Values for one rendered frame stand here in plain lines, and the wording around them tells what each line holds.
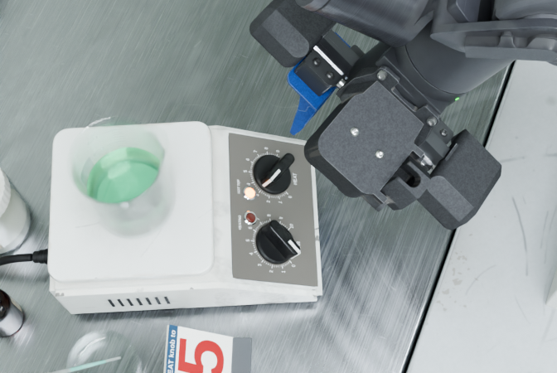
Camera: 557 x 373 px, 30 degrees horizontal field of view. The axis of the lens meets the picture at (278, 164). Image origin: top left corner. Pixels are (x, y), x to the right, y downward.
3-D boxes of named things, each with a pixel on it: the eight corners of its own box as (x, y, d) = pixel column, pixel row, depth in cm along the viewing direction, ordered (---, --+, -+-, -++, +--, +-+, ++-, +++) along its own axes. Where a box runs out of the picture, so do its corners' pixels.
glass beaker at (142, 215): (112, 259, 75) (87, 220, 67) (79, 184, 77) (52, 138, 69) (201, 218, 76) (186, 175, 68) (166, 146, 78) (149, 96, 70)
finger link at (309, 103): (331, 26, 70) (283, 77, 66) (369, 65, 70) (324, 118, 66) (282, 72, 75) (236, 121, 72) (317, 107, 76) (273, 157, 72)
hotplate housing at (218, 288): (313, 152, 86) (312, 111, 79) (322, 305, 82) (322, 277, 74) (47, 167, 87) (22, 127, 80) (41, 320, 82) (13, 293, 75)
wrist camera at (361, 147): (381, 43, 61) (326, 115, 57) (472, 128, 62) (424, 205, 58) (331, 85, 66) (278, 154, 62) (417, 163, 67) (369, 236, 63)
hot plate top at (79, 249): (211, 123, 79) (210, 118, 78) (215, 276, 75) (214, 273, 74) (55, 133, 79) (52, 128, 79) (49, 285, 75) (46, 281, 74)
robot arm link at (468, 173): (358, -89, 62) (305, -37, 59) (571, 129, 64) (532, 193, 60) (293, -19, 69) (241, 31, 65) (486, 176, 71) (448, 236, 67)
